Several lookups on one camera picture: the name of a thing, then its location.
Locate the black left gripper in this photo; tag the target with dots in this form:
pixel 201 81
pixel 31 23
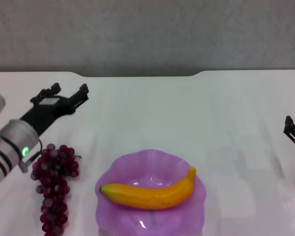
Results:
pixel 48 113

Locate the dark red grape bunch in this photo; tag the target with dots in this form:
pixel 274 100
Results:
pixel 52 177

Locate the yellow banana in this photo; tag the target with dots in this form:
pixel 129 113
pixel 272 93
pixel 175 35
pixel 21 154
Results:
pixel 150 196

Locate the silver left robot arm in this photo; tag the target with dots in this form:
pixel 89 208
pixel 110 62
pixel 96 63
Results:
pixel 12 140

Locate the purple translucent wavy plate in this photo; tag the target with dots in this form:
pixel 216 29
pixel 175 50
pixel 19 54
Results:
pixel 177 216

